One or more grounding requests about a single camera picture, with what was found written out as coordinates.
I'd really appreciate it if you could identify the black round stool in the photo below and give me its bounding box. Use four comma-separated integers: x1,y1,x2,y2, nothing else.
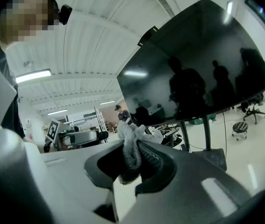
231,121,249,141

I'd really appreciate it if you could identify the black television cable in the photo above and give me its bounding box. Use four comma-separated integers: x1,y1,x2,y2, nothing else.
221,111,228,160

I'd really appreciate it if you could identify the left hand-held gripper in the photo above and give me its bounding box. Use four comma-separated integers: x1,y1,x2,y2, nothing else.
43,118,100,153

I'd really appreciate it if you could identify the person's head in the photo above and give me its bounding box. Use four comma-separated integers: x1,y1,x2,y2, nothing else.
0,0,60,53

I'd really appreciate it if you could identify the grey knitted cloth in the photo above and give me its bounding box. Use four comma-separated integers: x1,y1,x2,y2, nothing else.
117,120,165,186

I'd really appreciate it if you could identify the person's black shirt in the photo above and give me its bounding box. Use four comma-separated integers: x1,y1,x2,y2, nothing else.
0,55,27,140

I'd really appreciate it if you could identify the cluttered work table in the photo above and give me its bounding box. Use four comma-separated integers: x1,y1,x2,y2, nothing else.
145,124,183,148

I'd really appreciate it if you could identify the black office chair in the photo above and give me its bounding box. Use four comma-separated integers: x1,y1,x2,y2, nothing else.
241,93,265,125

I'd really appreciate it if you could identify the metal shelving rack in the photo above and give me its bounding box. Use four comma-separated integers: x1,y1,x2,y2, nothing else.
65,106,108,137

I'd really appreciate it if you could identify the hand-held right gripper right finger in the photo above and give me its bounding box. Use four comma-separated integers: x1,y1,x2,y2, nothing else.
120,140,252,224

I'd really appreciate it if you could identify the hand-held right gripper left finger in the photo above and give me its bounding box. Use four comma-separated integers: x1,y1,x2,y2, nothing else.
41,140,125,224

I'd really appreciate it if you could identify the black head camera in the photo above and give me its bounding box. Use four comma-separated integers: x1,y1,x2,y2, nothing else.
59,4,73,26

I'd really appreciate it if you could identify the green bin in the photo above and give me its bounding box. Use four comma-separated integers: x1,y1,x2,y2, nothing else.
189,118,204,126

